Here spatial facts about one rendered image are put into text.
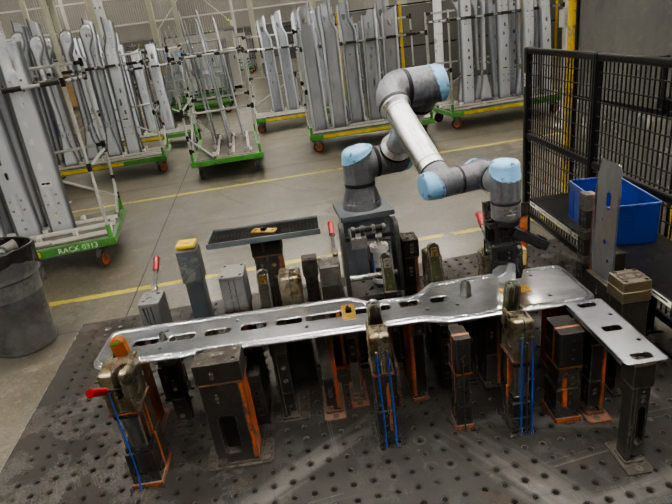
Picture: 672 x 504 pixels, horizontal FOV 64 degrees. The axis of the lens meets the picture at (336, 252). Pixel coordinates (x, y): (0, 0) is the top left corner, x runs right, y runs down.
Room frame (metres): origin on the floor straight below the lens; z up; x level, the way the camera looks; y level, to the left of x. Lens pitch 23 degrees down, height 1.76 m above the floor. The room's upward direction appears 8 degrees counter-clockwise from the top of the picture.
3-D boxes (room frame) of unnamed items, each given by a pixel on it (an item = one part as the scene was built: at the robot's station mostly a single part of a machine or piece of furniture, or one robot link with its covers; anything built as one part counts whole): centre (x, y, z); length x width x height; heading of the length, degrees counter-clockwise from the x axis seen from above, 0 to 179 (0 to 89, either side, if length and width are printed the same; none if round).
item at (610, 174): (1.35, -0.74, 1.17); 0.12 x 0.01 x 0.34; 1
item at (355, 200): (1.99, -0.12, 1.15); 0.15 x 0.15 x 0.10
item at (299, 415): (1.34, 0.20, 0.84); 0.13 x 0.11 x 0.29; 1
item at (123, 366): (1.15, 0.57, 0.88); 0.15 x 0.11 x 0.36; 1
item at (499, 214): (1.30, -0.45, 1.26); 0.08 x 0.08 x 0.05
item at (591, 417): (1.16, -0.64, 0.84); 0.11 x 0.06 x 0.29; 1
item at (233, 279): (1.51, 0.32, 0.90); 0.13 x 0.10 x 0.41; 1
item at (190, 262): (1.67, 0.49, 0.92); 0.08 x 0.08 x 0.44; 1
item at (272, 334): (1.34, 0.01, 1.00); 1.38 x 0.22 x 0.02; 91
